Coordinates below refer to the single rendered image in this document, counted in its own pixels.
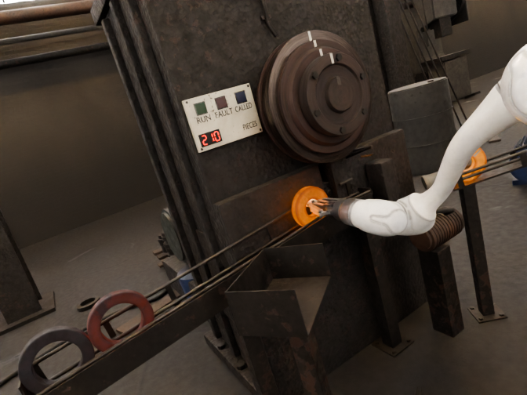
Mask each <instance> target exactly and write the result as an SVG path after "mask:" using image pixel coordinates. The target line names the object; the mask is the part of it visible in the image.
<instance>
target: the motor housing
mask: <svg viewBox="0 0 527 395"><path fill-rule="evenodd" d="M455 210H456V209H455ZM463 228H464V219H463V216H462V215H461V214H460V212H459V211H458V210H456V211H455V212H454V213H452V214H450V215H448V216H444V214H443V213H436V218H435V223H434V225H433V227H432V228H431V229H430V230H429V231H428V232H426V233H423V234H418V235H409V238H410V241H411V242H412V243H413V245H414V246H415V247H417V250H418V254H419V258H420V265H421V270H422V274H423V281H424V285H425V289H426V293H427V301H428V305H429V309H430V313H431V320H432V324H433V329H434V330H436V331H438V332H441V333H443V334H446V335H448V336H451V337H453V338H454V337H455V336H456V335H458V334H459V333H460V332H461V331H463V330H464V325H463V317H462V312H461V308H460V299H459V295H458V290H457V286H456V277H455V273H454V268H453V263H452V255H451V250H450V246H449V245H445V244H444V243H446V242H447V241H448V240H450V239H452V238H453V237H455V236H456V235H457V234H459V233H460V232H461V231H462V229H463Z"/></svg>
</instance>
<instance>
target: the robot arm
mask: <svg viewBox="0 0 527 395"><path fill-rule="evenodd" d="M520 121H522V122H524V123H525V124H527V44H526V45H525V46H523V47H522V48H521V49H520V50H518V51H517V53H516V54H515V55H514V56H513V57H512V58H511V60H510V62H509V63H508V65H507V66H506V68H505V70H504V72H503V76H502V78H501V79H500V81H499V82H498V83H497V84H496V85H495V86H494V87H493V88H492V90H491V91H490V93H489V94H488V95H487V97H486V98H485V99H484V100H483V101H482V103H481V104H480V105H479V106H478V108H477V109H476V110H475V111H474V113H473V114H472V115H471V116H470V117H469V118H468V119H467V120H466V122H465V123H464V124H463V125H462V127H461V128H460V129H459V131H458V132H457V133H456V135H455V136H454V137H453V138H452V140H451V142H450V144H449V145H448V147H447V150H446V152H445V155H444V158H443V159H442V163H441V166H440V168H439V170H438V174H437V176H436V179H435V181H434V184H433V185H432V186H431V188H430V189H428V190H427V191H425V192H424V193H422V194H418V193H412V194H410V195H409V196H406V197H404V198H401V199H399V200H397V201H386V200H381V199H367V200H362V199H356V198H348V199H346V198H327V197H324V198H323V199H322V200H320V199H318V200H315V199H311V200H309V202H308V203H307V207H310V210H311V212H313V213H314V214H316V215H318V216H319V218H322V217H323V216H324V215H327V216H333V217H334V218H335V219H337V220H339V221H342V222H343V223H344V224H347V225H349V226H354V227H357V228H359V229H360V230H363V231H365V232H367V233H370V234H375V235H379V236H384V237H390V236H395V235H405V236H409V235H418V234H423V233H426V232H428V231H429V230H430V229H431V228H432V227H433V225H434V223H435V218H436V210H437V208H438V207H439V206H440V205H441V204H442V203H443V202H444V201H445V200H446V198H447V197H448V196H449V195H450V194H451V193H452V190H453V189H454V187H455V185H456V184H457V182H458V180H459V178H460V177H461V175H462V173H463V171H464V169H465V168H466V166H467V163H468V162H469V160H470V159H471V157H472V156H473V154H474V153H475V152H476V150H477V149H478V148H479V147H481V146H482V145H483V144H484V143H486V142H487V141H488V140H490V139H492V138H493V137H494V136H496V135H498V134H500V133H501V132H503V131H504V130H506V129H509V128H510V127H511V126H513V125H515V124H517V123H519V122H520Z"/></svg>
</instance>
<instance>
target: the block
mask: <svg viewBox="0 0 527 395"><path fill-rule="evenodd" d="M365 170H366V174H367V177H368V181H369V188H371V189H372V192H373V199H381V200H386V201H397V200H399V199H401V198H402V197H401V193H400V190H399V185H398V178H397V174H396V170H395V166H394V160H393V159H392V158H376V159H374V160H372V161H369V162H367V163H366V164H365Z"/></svg>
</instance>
